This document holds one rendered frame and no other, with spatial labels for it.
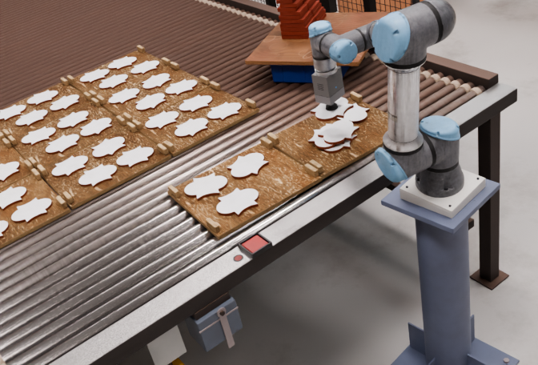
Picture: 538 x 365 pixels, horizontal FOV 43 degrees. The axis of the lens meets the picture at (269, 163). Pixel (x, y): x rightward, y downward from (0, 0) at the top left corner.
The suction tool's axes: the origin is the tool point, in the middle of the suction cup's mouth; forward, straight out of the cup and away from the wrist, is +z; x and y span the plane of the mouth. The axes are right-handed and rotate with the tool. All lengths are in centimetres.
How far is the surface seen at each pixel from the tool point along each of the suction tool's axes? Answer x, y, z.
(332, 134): -1.0, 0.5, 10.0
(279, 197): 1.1, 34.5, 13.5
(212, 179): -25.5, 38.2, 12.2
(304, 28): -50, -51, -2
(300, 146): -11.1, 7.0, 13.4
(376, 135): 10.3, -9.8, 13.5
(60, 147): -101, 50, 12
